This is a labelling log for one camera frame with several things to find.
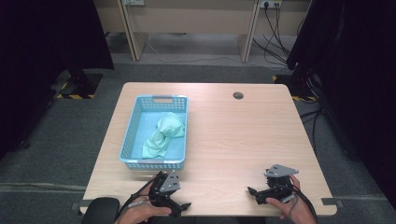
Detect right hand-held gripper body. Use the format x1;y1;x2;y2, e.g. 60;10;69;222
255;163;300;205

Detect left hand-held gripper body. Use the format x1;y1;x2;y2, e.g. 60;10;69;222
148;171;182;217

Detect mint green cloth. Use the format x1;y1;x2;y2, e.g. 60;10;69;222
141;111;187;160

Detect light blue plastic basket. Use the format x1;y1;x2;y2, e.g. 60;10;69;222
119;94;190;172

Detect person's left hand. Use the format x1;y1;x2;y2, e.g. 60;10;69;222
119;193;173;224

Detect person's right hand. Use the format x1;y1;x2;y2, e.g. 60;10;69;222
265;175;310;222

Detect grey tape strip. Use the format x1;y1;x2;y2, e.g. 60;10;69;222
70;200;84;215
320;197;346;209

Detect black chair seat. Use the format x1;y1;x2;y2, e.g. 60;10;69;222
80;197;121;224

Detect yellow black hazard tape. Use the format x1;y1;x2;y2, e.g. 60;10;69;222
272;74;319;105
55;92;96;101

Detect black curtain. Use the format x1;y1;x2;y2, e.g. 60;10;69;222
285;0;396;213
0;0;115;161

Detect black metal stand base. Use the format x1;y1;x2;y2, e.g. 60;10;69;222
50;67;105;100

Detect beige wooden desk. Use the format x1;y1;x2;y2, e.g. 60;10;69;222
92;0;312;63

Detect white power strip with plugs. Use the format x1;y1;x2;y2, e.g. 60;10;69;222
260;0;283;9

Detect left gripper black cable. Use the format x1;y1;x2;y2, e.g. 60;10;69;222
117;175;161;217

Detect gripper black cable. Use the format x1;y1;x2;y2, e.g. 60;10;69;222
117;175;161;217
289;183;319;224

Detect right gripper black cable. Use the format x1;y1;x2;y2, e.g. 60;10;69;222
289;183;319;224

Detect black cables beside table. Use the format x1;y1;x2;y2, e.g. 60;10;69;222
299;105;325;155

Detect thin white floor cable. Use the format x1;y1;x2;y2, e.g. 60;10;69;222
135;29;283;69

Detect bundle of black floor cables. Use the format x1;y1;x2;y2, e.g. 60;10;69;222
251;3;307;67

